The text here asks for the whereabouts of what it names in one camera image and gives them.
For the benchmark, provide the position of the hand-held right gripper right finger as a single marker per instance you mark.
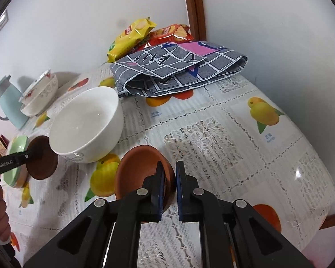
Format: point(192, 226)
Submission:
point(179, 198)

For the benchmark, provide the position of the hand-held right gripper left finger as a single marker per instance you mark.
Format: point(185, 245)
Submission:
point(158, 198)

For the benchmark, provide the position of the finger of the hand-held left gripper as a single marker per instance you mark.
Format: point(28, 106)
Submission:
point(30, 154)

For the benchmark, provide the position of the green plastic plate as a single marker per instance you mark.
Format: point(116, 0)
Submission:
point(16, 150)

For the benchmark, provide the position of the small brown clay bowl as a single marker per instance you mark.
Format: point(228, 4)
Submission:
point(43, 169)
point(136, 170)

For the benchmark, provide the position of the white porcelain bowl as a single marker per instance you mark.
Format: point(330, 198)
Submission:
point(89, 125)

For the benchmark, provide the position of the patterned cardboard box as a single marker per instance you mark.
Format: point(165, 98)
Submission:
point(1, 145)

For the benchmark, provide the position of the light blue thermos jug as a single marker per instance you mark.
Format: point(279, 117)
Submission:
point(9, 103)

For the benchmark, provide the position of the large white swirl pattern bowl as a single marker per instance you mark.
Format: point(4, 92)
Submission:
point(43, 97)

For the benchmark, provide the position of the blue pattern porcelain bowl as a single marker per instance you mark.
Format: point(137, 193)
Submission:
point(35, 88)

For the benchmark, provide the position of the grey checked cloth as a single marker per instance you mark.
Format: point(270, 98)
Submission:
point(156, 69)

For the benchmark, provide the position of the yellow chips bag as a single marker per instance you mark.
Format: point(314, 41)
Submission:
point(129, 37)

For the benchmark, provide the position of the orange chips bag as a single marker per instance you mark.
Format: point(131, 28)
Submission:
point(173, 32)

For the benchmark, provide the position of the white light switch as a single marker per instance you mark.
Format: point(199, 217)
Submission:
point(2, 21)

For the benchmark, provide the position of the brown wooden door frame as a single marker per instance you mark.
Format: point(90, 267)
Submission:
point(195, 8)

